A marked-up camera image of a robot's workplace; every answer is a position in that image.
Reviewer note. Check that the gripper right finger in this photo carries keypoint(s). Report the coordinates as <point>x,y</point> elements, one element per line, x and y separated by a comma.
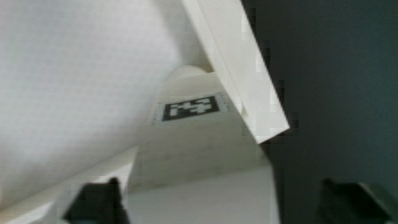
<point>348,206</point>

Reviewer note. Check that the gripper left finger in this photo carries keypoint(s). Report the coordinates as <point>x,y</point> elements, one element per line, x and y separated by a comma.
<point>96,207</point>

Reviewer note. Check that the white desk top tray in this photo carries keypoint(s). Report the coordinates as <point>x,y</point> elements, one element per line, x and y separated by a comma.
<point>88,51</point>

